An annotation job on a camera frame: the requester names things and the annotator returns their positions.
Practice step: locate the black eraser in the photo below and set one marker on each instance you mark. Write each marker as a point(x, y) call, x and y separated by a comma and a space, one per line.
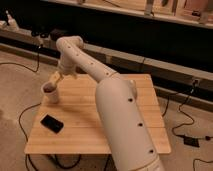
point(52, 124)

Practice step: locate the white bottle on ledge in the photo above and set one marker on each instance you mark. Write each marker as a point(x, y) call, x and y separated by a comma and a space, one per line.
point(12, 22)

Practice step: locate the white pusher end effector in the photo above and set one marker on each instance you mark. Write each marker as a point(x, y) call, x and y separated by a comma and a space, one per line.
point(56, 78)

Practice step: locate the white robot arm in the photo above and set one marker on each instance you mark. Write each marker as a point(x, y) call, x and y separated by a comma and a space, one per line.
point(127, 135)

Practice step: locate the wooden table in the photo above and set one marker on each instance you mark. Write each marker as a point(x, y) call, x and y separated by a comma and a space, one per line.
point(82, 132)

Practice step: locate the black power adapter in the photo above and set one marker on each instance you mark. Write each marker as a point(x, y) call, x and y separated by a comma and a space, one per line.
point(191, 141)

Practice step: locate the black device on ledge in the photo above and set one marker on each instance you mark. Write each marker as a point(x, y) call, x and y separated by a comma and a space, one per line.
point(57, 33)

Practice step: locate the small white toy object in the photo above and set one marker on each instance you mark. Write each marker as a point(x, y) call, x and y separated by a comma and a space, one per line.
point(134, 88)

